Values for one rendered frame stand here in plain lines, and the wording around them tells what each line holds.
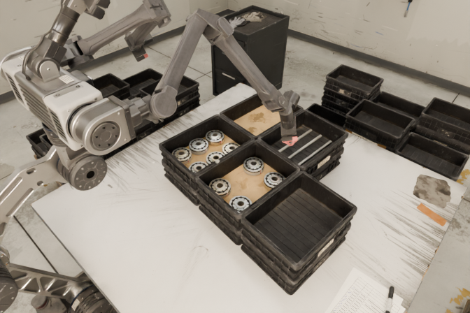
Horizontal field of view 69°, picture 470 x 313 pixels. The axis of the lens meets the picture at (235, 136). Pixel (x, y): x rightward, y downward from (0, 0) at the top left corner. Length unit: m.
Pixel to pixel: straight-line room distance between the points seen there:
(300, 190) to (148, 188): 0.78
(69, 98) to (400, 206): 1.56
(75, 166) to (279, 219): 0.84
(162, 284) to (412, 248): 1.10
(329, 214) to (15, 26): 3.53
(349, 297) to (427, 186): 0.81
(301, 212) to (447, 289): 1.31
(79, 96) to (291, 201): 1.01
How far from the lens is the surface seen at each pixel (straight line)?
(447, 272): 2.71
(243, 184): 1.65
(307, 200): 1.63
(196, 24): 1.23
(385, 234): 1.78
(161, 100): 1.06
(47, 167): 1.42
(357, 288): 1.59
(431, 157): 2.84
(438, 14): 4.41
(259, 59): 3.18
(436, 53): 4.52
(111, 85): 3.19
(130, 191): 1.87
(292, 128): 1.50
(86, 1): 1.16
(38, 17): 4.25
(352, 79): 3.29
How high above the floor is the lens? 2.05
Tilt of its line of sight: 40 degrees down
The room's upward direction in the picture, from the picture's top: 1 degrees clockwise
